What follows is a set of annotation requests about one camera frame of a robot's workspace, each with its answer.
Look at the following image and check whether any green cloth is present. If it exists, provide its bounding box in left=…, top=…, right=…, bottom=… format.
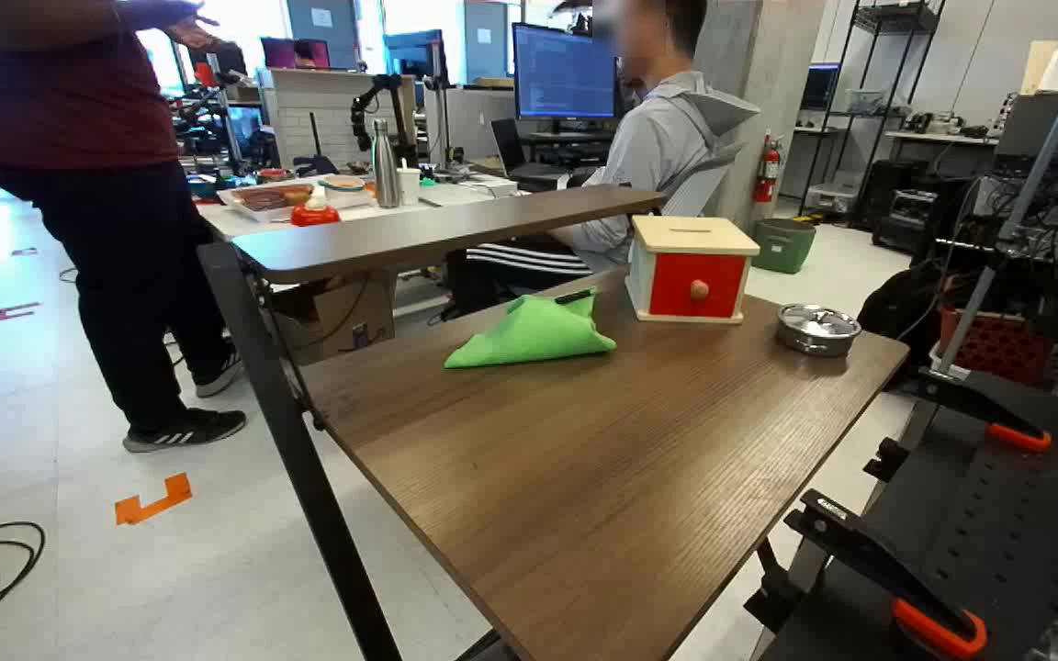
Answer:
left=441, top=291, right=620, bottom=374

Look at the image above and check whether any dark desk with black leg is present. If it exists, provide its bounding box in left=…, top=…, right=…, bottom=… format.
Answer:
left=194, top=183, right=668, bottom=661

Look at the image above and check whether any wooden box with red drawer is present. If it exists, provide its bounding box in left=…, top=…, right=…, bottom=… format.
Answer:
left=620, top=212, right=763, bottom=328

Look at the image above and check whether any black laptop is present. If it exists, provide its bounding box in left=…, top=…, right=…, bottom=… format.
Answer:
left=490, top=116, right=582, bottom=193

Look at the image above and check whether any white cup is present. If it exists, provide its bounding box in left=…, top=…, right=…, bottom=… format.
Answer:
left=392, top=163, right=422, bottom=209

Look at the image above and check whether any cardboard box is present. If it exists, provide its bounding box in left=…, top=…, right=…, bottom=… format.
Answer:
left=267, top=268, right=402, bottom=366

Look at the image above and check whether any metal water bottle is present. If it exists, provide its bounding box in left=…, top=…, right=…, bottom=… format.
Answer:
left=367, top=115, right=405, bottom=212

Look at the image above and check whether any seated person in grey hoodie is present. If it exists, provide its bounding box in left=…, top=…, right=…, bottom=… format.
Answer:
left=441, top=0, right=763, bottom=323

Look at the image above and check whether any small orange object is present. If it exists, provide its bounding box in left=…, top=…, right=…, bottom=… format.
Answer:
left=286, top=197, right=347, bottom=232

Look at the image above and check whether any computer monitor with blue screen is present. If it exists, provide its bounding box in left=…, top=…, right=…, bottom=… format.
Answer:
left=510, top=17, right=620, bottom=128

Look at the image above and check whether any green plastic bin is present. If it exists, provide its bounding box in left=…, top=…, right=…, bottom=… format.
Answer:
left=745, top=212, right=822, bottom=275

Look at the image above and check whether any red fire extinguisher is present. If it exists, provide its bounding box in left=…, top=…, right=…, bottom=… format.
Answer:
left=749, top=131, right=785, bottom=209

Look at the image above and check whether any round metal tin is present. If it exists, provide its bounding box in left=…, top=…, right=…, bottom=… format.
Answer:
left=776, top=302, right=863, bottom=361

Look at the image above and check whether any brown shallow bowl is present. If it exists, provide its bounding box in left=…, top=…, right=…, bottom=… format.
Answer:
left=233, top=181, right=319, bottom=212

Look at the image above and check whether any small dark monitor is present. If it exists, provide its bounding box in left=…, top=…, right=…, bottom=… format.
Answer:
left=383, top=30, right=449, bottom=87

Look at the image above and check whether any monitor with pink screen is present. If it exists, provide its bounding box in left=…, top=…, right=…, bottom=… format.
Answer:
left=261, top=33, right=335, bottom=72

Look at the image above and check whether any black backpack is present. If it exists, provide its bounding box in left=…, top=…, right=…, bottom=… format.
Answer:
left=858, top=262, right=963, bottom=374

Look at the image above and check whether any red plastic crate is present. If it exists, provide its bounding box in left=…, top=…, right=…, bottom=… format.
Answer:
left=937, top=306, right=1058, bottom=388

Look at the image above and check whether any standing person in maroon shirt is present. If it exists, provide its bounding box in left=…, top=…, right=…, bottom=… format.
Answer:
left=0, top=0, right=250, bottom=454

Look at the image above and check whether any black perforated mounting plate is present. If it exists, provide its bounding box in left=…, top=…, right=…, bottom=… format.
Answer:
left=757, top=362, right=1058, bottom=661

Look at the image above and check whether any aluminium pole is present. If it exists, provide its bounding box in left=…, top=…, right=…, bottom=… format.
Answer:
left=931, top=0, right=1058, bottom=378

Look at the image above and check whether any orange floor bracket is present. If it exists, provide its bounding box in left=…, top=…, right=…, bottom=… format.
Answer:
left=112, top=471, right=194, bottom=529

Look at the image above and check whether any black clamp with orange handle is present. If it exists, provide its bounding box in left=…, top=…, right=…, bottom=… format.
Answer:
left=910, top=362, right=1058, bottom=458
left=783, top=488, right=994, bottom=661

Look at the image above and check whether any black wire shelf rack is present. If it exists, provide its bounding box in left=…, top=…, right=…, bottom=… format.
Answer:
left=799, top=0, right=953, bottom=212

